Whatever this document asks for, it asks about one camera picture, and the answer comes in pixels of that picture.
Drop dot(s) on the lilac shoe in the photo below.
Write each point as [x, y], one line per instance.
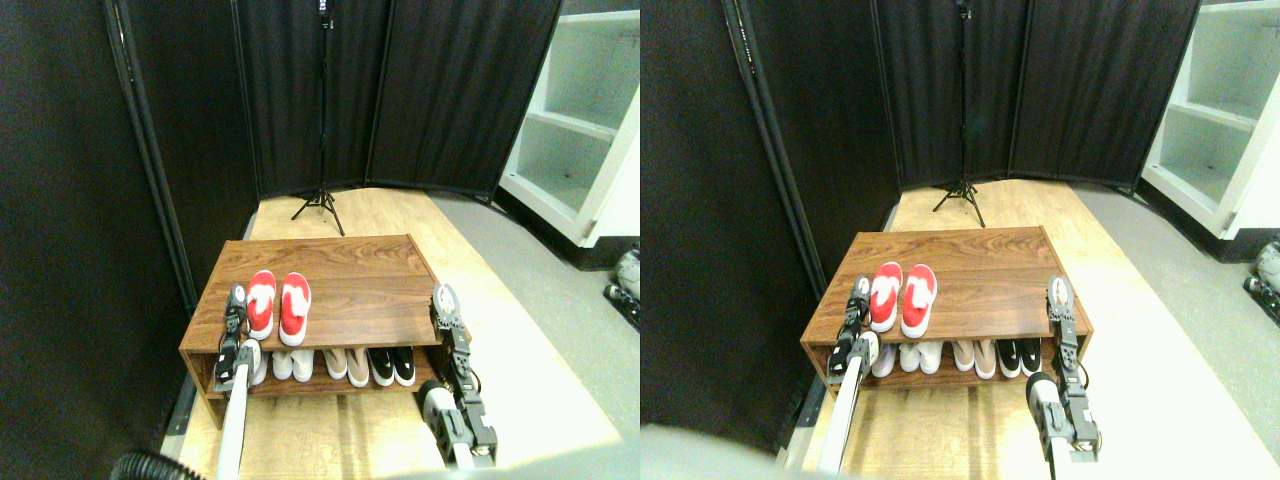
[887, 362]

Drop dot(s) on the white shoe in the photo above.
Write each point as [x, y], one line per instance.
[929, 359]
[302, 367]
[909, 359]
[282, 366]

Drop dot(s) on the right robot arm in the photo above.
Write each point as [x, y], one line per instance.
[1070, 425]
[468, 430]

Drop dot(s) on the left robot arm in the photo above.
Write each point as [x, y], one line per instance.
[843, 425]
[235, 430]

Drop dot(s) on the brown shoe rack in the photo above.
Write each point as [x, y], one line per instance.
[990, 285]
[370, 290]

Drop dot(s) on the beige shoe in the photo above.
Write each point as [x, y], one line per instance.
[962, 357]
[335, 364]
[985, 362]
[357, 370]

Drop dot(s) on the black curtain stand pole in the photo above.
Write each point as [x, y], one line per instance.
[150, 150]
[775, 150]

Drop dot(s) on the grey and black device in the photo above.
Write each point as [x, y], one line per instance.
[1268, 270]
[628, 275]

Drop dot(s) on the white shelf unit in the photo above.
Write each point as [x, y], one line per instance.
[560, 150]
[1200, 140]

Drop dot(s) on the black shoe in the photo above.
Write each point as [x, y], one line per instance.
[1008, 361]
[403, 368]
[1030, 360]
[381, 370]

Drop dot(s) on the grey curtain stand foot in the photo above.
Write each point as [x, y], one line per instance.
[180, 410]
[803, 440]

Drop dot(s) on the black tripod stand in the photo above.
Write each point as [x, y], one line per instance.
[964, 100]
[324, 100]

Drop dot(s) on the red shoe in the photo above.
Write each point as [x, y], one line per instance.
[884, 310]
[918, 316]
[262, 316]
[295, 322]

